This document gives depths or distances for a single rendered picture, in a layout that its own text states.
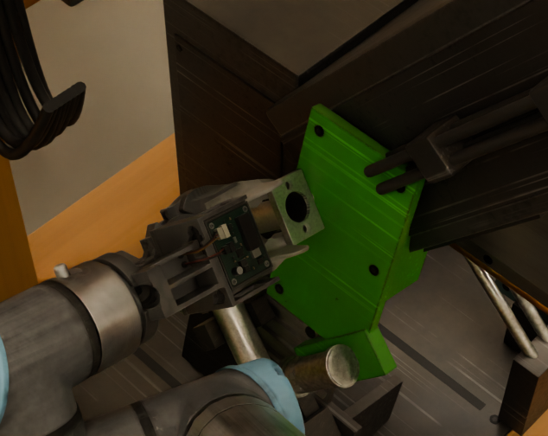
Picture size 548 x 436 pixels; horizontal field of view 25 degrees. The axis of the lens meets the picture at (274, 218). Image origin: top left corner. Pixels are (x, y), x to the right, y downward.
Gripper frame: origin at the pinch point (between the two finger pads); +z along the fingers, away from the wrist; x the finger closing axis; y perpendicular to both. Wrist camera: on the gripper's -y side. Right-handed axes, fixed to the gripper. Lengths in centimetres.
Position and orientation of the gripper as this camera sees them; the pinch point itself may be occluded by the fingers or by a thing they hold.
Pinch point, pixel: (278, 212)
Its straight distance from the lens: 105.9
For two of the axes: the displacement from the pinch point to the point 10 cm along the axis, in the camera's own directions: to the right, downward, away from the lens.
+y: 6.4, -1.6, -7.5
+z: 6.7, -3.5, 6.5
